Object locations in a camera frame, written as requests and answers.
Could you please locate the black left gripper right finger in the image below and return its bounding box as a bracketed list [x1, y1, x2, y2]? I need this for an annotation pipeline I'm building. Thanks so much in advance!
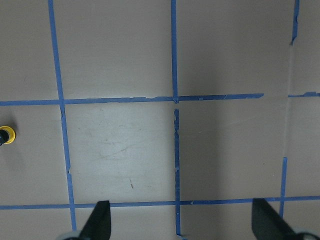
[251, 198, 296, 240]

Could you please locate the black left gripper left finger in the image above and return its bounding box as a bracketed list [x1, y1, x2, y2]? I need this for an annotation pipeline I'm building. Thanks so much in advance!
[78, 200, 111, 240]

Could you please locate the yellow push button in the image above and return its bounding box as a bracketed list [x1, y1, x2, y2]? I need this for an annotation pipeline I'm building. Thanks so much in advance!
[0, 125, 16, 146]

